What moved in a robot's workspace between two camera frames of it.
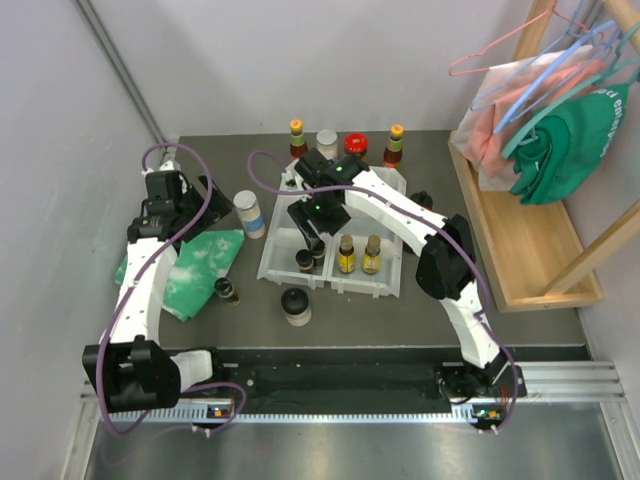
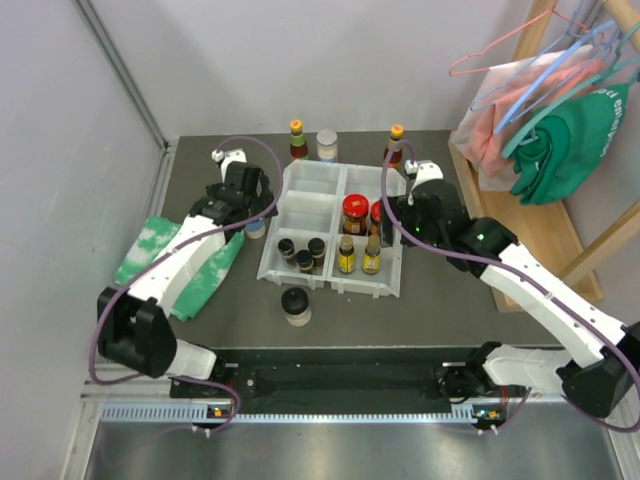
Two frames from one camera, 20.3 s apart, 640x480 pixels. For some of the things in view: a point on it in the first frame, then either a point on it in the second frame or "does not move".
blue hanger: x=551 y=75 does not move
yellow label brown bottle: x=346 y=255 does not move
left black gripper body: x=190 y=206 to x=256 y=204
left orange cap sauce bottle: x=297 y=142 does not move
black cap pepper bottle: x=305 y=261 does not move
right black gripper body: x=324 y=217 to x=411 y=224
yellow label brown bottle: x=372 y=257 does not move
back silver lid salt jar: x=326 y=143 does not move
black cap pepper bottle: x=225 y=289 to x=286 y=248
